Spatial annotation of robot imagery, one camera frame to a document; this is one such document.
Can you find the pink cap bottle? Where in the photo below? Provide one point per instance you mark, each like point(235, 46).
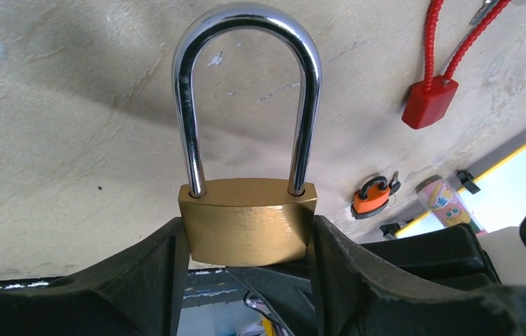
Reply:
point(441, 199)

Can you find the whiteboard with yellow frame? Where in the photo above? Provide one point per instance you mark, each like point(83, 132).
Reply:
point(501, 203)

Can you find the orange black padlock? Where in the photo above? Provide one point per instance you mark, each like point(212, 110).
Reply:
point(371, 198)

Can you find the black whiteboard clip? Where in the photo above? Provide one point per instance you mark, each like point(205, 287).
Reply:
point(467, 181)

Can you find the black head keys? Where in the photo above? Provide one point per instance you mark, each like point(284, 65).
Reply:
point(394, 184)

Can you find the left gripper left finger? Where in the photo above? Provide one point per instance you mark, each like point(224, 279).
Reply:
point(138, 291)

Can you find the red cable lock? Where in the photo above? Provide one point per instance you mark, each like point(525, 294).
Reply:
point(429, 99)

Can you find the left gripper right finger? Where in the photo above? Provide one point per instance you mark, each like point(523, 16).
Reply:
point(342, 288)

